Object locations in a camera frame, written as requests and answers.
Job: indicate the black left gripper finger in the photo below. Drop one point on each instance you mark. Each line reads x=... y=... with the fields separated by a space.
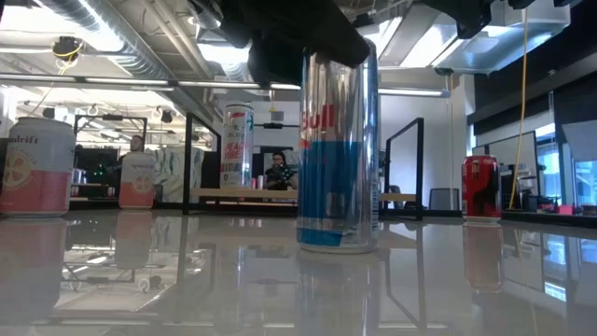
x=326 y=32
x=275 y=65

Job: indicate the white Celsius peach can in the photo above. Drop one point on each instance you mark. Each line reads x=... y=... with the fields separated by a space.
x=237 y=149

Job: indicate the blue silver Red Bull can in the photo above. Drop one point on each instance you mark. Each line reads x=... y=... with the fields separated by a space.
x=338 y=177

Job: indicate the red Coca-Cola can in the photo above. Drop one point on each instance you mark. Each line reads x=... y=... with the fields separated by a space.
x=471 y=186

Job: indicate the white pink Spindrift can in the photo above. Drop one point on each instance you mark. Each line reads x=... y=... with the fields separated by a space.
x=37 y=177
x=137 y=186

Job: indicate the bright ceiling light panel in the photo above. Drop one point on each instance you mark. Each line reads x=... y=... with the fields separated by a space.
x=224 y=53

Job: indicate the person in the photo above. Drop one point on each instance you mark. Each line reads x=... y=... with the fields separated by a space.
x=279 y=161
x=136 y=144

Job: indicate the small pink background can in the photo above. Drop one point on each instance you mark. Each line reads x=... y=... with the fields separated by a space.
x=254 y=184

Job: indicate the black-framed glass panel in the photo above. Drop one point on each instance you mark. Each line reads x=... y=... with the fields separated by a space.
x=517 y=154

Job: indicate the white blue patterned sheet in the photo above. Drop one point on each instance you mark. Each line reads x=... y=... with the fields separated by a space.
x=170 y=172

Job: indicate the black pegboard rack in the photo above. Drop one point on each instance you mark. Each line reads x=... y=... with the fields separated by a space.
x=506 y=186

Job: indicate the grey waste bin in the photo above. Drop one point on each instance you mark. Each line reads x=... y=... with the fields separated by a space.
x=443 y=200

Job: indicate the small red box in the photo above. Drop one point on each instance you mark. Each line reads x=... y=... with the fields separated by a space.
x=566 y=209

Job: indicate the grey wall box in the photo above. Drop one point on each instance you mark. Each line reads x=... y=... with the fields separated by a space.
x=277 y=116

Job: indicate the silver round ventilation duct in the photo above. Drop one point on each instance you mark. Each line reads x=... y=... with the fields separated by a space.
x=135 y=60

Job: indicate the wooden shelf with black frame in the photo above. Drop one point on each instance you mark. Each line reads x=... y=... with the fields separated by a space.
x=233 y=193

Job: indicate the black background frame stand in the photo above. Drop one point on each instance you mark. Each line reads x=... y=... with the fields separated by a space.
x=112 y=117

